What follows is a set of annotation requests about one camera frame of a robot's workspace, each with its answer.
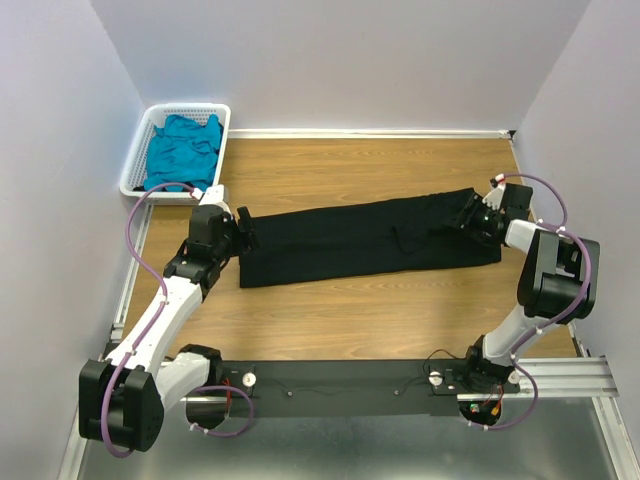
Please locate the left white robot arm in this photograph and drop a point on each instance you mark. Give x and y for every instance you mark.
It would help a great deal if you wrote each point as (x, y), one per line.
(124, 397)

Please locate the black t shirt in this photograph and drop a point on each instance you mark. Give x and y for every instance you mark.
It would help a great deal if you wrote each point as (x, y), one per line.
(403, 234)

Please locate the aluminium rail frame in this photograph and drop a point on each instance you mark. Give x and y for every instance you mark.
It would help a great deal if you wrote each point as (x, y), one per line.
(537, 380)

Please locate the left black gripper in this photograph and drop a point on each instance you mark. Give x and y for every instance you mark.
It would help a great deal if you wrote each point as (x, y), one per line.
(245, 240)

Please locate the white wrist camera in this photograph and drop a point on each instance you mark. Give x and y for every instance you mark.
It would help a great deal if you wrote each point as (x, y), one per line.
(213, 195)
(493, 199)

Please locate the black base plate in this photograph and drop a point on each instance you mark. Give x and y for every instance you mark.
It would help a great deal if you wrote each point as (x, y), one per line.
(330, 388)

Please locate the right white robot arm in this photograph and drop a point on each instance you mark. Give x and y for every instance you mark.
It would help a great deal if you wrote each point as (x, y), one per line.
(557, 285)

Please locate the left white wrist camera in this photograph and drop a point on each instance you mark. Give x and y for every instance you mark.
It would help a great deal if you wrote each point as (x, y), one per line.
(213, 195)

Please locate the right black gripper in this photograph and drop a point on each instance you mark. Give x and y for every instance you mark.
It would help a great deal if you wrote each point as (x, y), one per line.
(472, 206)

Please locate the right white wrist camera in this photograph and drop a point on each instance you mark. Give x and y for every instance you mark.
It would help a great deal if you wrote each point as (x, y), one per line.
(493, 199)

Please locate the blue t shirt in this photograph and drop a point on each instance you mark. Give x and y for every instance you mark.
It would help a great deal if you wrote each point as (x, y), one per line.
(184, 151)

